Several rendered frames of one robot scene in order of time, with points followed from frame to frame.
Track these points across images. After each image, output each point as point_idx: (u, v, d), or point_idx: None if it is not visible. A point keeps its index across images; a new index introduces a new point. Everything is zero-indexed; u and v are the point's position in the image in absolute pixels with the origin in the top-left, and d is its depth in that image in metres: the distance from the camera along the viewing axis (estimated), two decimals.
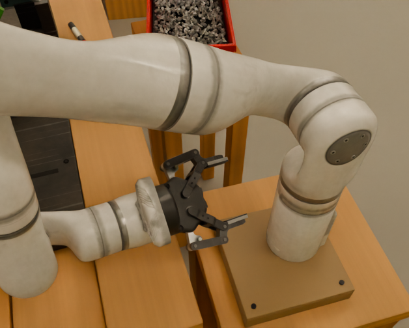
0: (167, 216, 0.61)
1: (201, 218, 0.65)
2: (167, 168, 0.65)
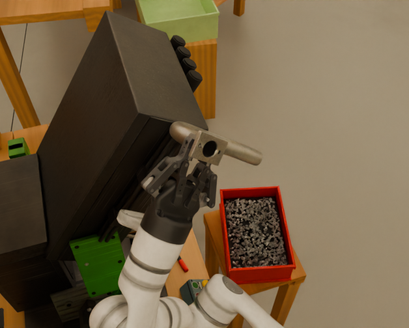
0: None
1: (165, 181, 0.68)
2: (201, 201, 0.73)
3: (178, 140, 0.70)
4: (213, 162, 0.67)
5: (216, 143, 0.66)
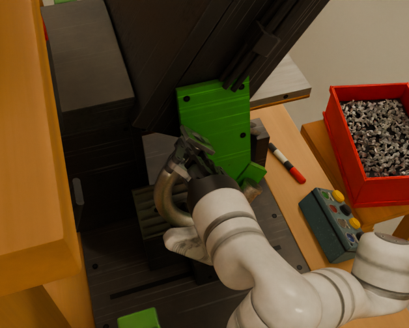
0: None
1: None
2: None
3: None
4: (210, 148, 0.69)
5: (200, 136, 0.71)
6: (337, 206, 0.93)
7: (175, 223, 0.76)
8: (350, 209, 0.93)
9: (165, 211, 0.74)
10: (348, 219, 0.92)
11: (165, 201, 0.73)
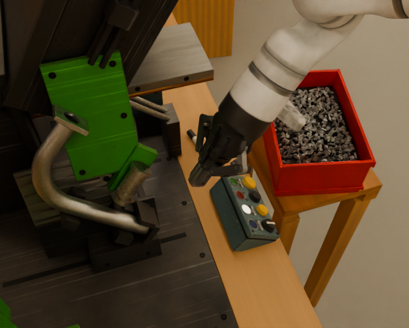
0: None
1: None
2: None
3: (42, 153, 0.67)
4: (82, 127, 0.67)
5: (75, 116, 0.68)
6: (246, 192, 0.91)
7: (58, 207, 0.74)
8: (260, 196, 0.91)
9: (44, 194, 0.71)
10: (256, 206, 0.89)
11: (43, 184, 0.70)
